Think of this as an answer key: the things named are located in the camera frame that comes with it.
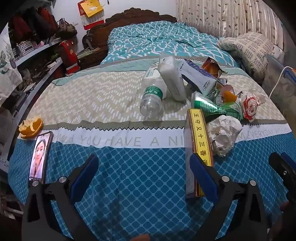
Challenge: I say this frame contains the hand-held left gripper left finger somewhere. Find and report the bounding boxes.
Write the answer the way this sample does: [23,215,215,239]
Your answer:
[22,154,100,241]

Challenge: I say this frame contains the white cable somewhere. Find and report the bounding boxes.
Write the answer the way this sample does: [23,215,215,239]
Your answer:
[270,66,293,98]

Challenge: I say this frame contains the smartphone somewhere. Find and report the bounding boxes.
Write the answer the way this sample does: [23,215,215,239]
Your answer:
[28,131,54,186]

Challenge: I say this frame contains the red gift bag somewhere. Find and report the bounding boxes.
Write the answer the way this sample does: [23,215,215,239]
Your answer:
[59,40,79,75]

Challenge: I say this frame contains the orange peel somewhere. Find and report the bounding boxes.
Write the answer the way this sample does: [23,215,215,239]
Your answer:
[18,116,44,139]

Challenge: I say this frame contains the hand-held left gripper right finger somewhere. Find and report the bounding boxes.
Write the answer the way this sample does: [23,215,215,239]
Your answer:
[190,153,269,241]

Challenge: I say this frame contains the white blue carton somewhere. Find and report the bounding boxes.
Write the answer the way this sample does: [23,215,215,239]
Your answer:
[178,58,223,96]

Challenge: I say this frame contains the teal wave patterned quilt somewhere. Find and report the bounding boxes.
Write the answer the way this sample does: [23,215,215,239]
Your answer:
[100,20,241,69]

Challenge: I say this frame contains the carved wooden headboard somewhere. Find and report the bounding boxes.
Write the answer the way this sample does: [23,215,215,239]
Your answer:
[79,7,178,70]

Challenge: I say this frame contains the orange noodle wrapper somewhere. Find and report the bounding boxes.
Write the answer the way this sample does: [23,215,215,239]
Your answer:
[201,57,228,79]

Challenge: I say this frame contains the dark red clothes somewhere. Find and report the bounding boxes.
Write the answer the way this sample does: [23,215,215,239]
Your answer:
[9,6,58,44]

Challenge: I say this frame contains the red yellow wall calendar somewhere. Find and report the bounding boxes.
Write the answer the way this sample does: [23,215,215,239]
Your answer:
[77,0,105,30]

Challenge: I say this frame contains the grey metal shelf rack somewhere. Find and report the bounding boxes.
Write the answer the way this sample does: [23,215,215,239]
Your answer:
[0,0,79,176]

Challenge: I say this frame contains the small orange wrapper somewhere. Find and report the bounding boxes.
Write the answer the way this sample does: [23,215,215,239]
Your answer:
[218,85,238,103]

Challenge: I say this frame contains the brown handbag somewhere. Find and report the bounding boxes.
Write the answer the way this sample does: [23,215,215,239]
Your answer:
[55,19,78,39]

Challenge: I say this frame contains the clear storage box blue latch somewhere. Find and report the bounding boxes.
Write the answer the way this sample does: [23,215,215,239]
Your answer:
[262,54,296,112]

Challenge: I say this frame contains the white bag green print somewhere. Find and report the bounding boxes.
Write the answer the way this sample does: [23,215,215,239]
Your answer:
[0,29,23,102]

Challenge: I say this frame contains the green foil wrapper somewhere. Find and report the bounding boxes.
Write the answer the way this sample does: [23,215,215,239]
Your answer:
[191,91,243,121]

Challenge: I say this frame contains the red white wrapper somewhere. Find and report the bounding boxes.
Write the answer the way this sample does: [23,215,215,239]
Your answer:
[239,93,266,122]

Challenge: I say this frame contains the long yellow box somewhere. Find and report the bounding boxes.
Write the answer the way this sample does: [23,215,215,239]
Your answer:
[184,108,214,198]

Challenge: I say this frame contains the white paper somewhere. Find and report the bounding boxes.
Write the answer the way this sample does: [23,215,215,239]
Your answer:
[206,115,243,157]

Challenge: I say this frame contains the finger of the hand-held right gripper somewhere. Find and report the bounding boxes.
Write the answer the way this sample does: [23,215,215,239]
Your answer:
[268,152,296,202]

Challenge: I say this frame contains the white tissue pack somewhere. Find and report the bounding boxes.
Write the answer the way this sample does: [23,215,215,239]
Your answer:
[158,56,186,101]

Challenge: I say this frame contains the clear plastic bottle green label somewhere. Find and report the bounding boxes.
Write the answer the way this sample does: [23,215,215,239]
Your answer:
[139,65,168,117]

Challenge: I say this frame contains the leaf patterned curtain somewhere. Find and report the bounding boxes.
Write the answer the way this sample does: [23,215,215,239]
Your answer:
[177,0,286,47]

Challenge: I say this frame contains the black white checkered bag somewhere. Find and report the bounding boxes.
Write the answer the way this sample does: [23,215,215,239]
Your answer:
[11,40,35,61]

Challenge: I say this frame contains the grid patterned pillow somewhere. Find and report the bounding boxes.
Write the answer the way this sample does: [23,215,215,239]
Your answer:
[217,32,274,78]

